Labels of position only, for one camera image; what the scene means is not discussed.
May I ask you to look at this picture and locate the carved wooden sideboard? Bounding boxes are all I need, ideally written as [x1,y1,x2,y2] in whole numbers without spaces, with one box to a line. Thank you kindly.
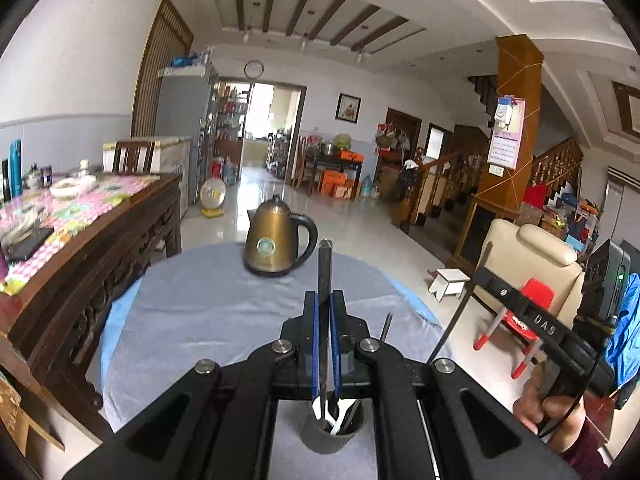
[0,172,183,441]

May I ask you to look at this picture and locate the framed wall picture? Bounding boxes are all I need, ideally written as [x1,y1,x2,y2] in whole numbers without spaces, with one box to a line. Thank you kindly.
[336,92,362,124]

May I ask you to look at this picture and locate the white step stool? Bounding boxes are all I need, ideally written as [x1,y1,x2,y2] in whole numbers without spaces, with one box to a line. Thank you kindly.
[428,268,472,303]

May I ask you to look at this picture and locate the grey tablecloth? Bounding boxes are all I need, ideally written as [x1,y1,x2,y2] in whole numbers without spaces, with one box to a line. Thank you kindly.
[100,242,453,480]

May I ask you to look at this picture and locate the orange boxes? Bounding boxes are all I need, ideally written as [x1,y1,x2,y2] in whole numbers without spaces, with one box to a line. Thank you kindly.
[317,170,358,201]

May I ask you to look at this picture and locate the blue bottle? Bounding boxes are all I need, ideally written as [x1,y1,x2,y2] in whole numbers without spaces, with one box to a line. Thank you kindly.
[9,139,24,198]

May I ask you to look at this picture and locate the person's right hand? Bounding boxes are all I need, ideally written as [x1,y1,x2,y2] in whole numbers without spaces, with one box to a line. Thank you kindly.
[512,365,586,446]

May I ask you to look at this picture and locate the black phone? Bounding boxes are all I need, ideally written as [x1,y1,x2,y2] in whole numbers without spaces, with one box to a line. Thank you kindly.
[9,226,55,263]

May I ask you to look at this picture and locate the dark grey cup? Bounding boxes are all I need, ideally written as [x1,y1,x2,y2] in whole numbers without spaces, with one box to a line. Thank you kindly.
[301,395,366,455]

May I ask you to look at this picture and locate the wooden chair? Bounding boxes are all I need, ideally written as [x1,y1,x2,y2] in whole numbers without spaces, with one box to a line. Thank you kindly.
[112,140,156,176]

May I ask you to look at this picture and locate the person's right forearm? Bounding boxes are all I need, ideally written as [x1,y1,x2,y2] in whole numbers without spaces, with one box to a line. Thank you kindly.
[550,410,613,471]

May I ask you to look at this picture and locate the patterned pink table cover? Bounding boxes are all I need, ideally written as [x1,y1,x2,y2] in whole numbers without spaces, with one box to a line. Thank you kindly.
[0,172,161,296]

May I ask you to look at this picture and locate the light blue underlay cloth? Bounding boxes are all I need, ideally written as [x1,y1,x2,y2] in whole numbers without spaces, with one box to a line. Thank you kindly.
[97,275,453,396]

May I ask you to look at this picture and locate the white chest freezer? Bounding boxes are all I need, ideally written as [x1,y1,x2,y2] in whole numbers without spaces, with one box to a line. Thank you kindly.
[102,135,193,216]

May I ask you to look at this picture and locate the wooden pillar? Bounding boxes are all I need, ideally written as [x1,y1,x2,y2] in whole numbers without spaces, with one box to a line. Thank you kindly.
[475,34,545,221]

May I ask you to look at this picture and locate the white floor fan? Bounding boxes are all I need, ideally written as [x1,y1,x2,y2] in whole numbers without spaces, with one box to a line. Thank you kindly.
[199,177,226,218]

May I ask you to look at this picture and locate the white bowl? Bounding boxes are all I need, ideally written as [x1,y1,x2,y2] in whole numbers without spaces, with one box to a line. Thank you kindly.
[49,177,96,200]

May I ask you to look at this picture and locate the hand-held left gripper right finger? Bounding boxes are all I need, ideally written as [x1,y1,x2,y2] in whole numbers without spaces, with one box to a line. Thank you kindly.
[330,290,581,480]

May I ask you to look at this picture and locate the wooden slat wall panel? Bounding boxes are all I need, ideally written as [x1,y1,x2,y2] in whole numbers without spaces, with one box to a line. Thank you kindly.
[131,0,195,138]

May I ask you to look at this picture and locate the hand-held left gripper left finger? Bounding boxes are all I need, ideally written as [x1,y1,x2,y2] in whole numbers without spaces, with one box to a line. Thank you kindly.
[62,290,321,480]

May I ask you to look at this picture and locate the wall calendar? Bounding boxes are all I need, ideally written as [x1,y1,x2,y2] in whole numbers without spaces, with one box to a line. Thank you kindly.
[487,96,527,170]

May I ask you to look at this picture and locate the beige armchair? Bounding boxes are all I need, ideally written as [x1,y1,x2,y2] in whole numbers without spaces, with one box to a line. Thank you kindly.
[472,217,586,341]

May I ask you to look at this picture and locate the gold electric kettle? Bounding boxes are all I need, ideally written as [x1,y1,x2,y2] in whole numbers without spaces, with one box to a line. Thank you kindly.
[242,194,319,278]

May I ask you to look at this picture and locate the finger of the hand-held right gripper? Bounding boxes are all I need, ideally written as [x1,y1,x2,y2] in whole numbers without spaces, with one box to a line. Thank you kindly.
[471,269,578,348]

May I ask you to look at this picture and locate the red child chair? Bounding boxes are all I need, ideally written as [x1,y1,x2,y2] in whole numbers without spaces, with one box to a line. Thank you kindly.
[472,278,556,380]

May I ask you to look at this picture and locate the wooden side table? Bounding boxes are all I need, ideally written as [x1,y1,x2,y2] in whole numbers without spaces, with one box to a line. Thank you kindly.
[300,152,363,201]

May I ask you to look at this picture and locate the grey refrigerator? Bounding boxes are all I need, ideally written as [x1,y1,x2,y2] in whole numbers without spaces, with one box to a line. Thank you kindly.
[155,65,218,206]

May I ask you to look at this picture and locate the wooden staircase railing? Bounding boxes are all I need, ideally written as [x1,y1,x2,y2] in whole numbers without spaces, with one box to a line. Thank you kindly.
[410,135,583,221]

